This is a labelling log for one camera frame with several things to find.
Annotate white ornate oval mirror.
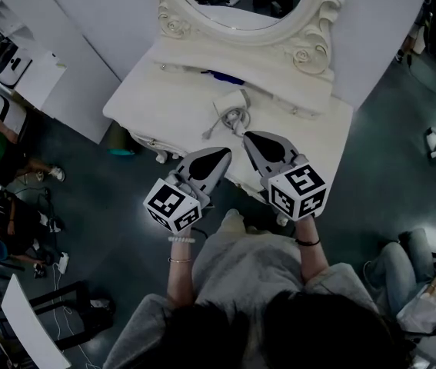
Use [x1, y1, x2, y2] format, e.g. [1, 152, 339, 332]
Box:
[143, 0, 346, 77]

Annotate teal rimmed bin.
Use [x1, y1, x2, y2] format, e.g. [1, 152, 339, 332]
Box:
[105, 122, 138, 158]

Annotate person's right forearm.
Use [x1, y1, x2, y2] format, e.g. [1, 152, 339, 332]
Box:
[294, 214, 329, 286]

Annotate blue hair brush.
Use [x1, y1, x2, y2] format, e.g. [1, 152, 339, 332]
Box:
[201, 68, 246, 86]

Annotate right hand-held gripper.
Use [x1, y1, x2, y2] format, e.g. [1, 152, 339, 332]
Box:
[242, 130, 328, 222]

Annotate white flat board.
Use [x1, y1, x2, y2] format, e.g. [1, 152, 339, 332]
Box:
[1, 273, 73, 369]

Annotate white hair dryer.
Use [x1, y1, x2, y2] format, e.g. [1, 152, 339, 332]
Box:
[201, 88, 254, 142]

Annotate black metal frame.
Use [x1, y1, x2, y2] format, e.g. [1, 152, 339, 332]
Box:
[28, 280, 115, 352]

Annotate person's beige trousers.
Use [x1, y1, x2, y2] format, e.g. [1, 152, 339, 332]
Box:
[212, 208, 260, 242]

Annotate person's grey sweatshirt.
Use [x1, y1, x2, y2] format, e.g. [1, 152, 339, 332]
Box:
[103, 227, 381, 369]

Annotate white table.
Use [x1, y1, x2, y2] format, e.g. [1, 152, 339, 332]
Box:
[102, 35, 355, 227]

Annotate person's left forearm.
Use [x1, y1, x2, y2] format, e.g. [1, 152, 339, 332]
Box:
[166, 227, 196, 308]

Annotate white and black appliance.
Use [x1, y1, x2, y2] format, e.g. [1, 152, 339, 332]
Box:
[0, 55, 34, 88]

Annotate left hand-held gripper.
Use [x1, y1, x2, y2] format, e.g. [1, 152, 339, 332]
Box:
[143, 146, 232, 234]

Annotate white plastic bag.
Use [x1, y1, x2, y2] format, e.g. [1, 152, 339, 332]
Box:
[395, 281, 436, 337]

